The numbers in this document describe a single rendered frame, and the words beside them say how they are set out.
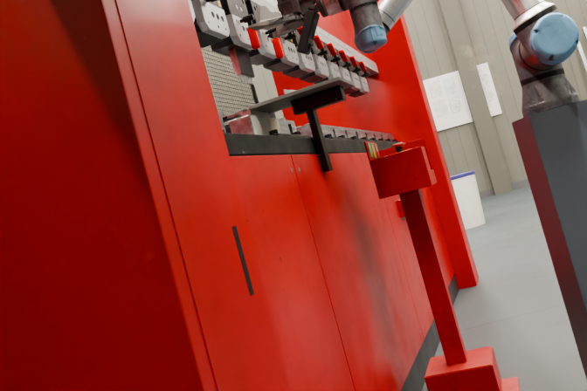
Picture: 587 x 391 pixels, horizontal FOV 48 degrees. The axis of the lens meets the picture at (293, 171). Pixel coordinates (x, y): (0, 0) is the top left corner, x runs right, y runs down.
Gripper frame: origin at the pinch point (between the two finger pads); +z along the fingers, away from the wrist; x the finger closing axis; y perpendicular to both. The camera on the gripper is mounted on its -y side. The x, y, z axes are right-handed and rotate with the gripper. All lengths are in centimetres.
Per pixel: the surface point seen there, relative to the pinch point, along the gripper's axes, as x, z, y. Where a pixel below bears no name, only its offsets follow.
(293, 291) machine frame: 43, -7, -65
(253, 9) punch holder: -15.6, 4.4, 12.4
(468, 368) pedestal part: -25, -27, -107
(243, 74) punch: -1.4, 7.9, -8.7
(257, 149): 42, -6, -35
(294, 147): 16.0, -6.5, -34.2
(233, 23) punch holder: 5.4, 4.2, 3.9
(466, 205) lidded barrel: -559, 4, -93
